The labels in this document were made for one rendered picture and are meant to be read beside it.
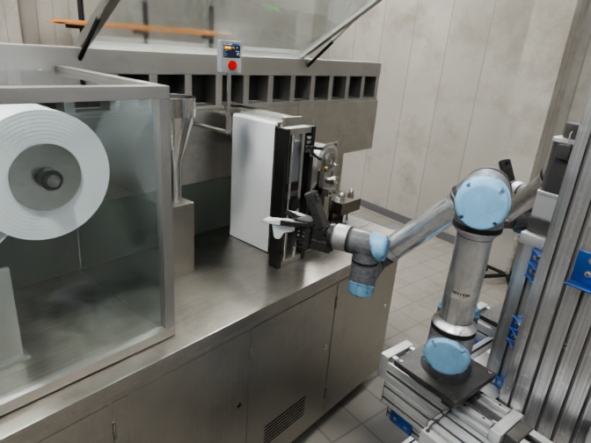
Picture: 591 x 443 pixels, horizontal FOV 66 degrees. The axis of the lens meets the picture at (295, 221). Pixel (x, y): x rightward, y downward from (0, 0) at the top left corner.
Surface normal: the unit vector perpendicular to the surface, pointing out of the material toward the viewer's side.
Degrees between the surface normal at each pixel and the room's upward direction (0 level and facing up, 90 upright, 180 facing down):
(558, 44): 90
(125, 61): 90
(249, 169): 90
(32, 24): 90
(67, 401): 0
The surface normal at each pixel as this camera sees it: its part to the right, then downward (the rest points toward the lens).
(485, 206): -0.41, 0.17
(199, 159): 0.75, 0.29
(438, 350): -0.44, 0.41
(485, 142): -0.78, 0.17
